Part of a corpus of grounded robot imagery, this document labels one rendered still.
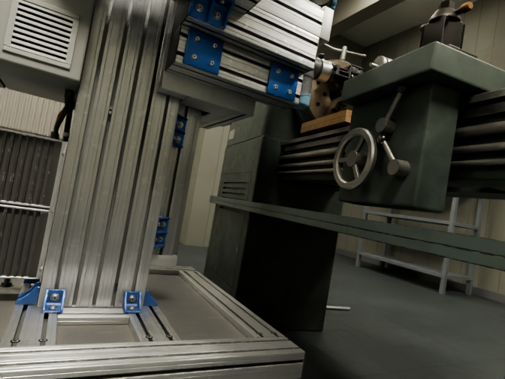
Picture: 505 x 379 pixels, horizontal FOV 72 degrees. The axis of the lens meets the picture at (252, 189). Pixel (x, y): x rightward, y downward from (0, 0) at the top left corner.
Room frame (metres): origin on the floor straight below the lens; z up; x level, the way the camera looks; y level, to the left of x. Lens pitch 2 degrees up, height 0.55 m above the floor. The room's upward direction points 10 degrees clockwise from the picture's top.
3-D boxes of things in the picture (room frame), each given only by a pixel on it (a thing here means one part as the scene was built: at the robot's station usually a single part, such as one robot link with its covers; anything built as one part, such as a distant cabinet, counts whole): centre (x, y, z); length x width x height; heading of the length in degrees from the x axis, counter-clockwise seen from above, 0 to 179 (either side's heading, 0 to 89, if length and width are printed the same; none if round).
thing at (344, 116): (1.32, -0.37, 0.89); 0.36 x 0.30 x 0.04; 111
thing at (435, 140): (0.83, -0.30, 0.73); 0.27 x 0.12 x 0.27; 21
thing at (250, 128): (1.92, -0.12, 1.06); 0.59 x 0.48 x 0.39; 21
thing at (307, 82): (1.26, -0.10, 0.98); 0.11 x 0.08 x 0.11; 83
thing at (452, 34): (0.93, -0.44, 1.07); 0.07 x 0.07 x 0.10; 21
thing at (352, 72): (1.30, -0.26, 1.08); 0.12 x 0.09 x 0.08; 109
